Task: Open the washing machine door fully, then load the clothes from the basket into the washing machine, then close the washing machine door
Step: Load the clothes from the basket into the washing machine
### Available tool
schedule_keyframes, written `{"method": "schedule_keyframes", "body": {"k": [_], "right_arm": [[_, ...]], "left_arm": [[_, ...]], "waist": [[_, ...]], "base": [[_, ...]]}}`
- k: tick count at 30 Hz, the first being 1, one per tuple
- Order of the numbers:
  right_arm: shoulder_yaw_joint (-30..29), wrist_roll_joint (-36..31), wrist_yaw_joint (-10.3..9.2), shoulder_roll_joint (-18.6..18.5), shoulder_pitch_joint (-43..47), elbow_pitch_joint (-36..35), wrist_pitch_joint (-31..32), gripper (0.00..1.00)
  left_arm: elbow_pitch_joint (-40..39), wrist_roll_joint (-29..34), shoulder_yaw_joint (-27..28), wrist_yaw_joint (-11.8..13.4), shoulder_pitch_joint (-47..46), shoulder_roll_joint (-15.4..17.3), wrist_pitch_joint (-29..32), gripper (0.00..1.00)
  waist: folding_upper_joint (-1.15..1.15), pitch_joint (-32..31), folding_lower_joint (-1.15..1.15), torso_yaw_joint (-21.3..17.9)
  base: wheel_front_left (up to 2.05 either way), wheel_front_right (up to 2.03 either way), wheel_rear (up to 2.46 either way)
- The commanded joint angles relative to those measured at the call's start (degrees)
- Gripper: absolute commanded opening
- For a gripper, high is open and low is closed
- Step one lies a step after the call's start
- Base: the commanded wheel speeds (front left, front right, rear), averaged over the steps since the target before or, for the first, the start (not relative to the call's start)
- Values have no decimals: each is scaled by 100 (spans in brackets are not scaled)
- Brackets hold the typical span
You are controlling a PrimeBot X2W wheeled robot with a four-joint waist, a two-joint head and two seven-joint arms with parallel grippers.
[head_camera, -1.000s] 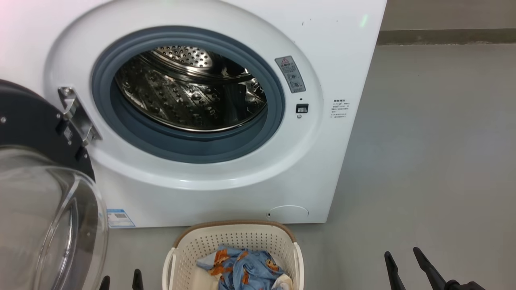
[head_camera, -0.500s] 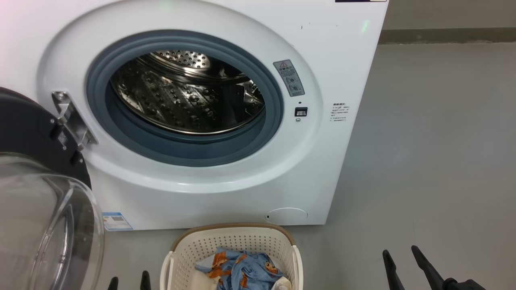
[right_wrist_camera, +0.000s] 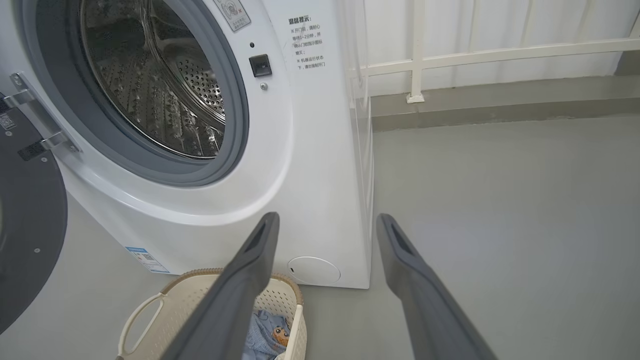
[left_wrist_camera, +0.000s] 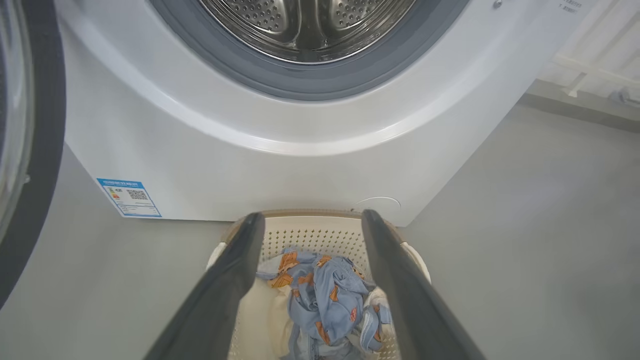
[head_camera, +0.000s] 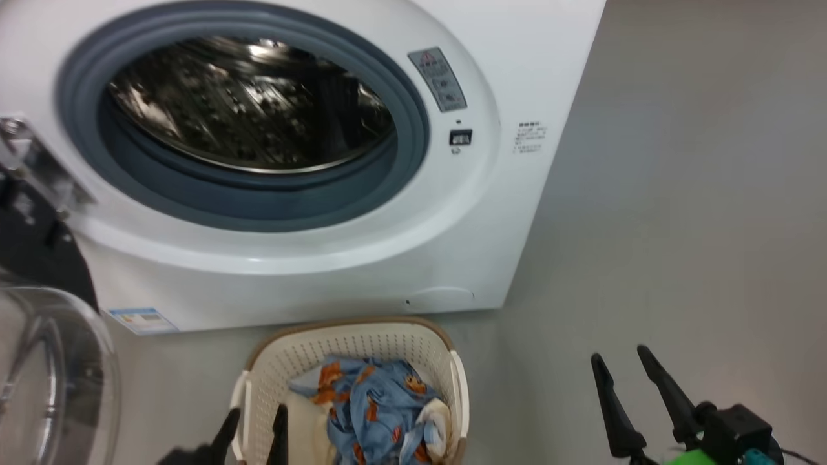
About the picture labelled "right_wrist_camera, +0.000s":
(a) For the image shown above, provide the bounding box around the metal door hinge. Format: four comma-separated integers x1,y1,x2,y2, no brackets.
4,72,82,155

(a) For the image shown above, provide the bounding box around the blue printed garment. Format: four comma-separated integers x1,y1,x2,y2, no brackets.
242,309,291,360

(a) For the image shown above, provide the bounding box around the blue energy label sticker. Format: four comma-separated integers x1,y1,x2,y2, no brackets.
125,246,171,275

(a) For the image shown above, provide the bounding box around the round white filter cover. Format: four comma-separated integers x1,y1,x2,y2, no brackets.
287,256,342,285

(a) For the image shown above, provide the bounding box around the grey warning sticker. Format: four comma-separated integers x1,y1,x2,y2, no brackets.
214,0,252,33

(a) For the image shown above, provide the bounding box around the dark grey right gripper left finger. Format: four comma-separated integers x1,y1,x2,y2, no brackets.
161,212,281,360

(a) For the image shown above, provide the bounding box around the cream perforated laundry basket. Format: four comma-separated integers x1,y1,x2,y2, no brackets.
116,268,307,360

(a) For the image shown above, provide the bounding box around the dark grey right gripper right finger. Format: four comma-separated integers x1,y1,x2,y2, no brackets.
376,213,498,360

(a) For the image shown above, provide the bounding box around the stainless steel washing machine drum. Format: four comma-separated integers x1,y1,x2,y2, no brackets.
80,0,227,160

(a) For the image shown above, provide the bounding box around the black round washer door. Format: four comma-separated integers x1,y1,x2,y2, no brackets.
0,92,69,335

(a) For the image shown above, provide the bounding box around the white washing machine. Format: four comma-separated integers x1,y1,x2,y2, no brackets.
0,0,375,290

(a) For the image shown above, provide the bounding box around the white metal railing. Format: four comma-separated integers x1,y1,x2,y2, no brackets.
350,0,640,105

